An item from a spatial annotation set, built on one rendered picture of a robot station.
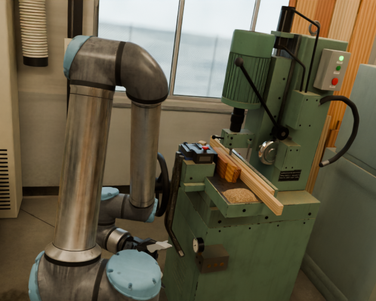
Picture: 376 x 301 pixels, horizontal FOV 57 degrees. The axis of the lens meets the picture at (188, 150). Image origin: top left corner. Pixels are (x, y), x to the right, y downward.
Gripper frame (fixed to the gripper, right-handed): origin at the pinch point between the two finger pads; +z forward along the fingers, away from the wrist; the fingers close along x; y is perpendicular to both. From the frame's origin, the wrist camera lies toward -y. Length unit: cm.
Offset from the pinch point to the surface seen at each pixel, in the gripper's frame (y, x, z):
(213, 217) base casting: 37.4, -7.1, -3.1
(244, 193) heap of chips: 34.5, -21.9, 9.2
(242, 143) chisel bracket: 58, -37, -4
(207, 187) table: 38.1, -18.4, -8.1
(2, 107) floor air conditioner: 40, -28, -158
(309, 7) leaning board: 195, -132, -21
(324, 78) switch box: 63, -71, 24
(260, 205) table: 37.8, -18.2, 15.4
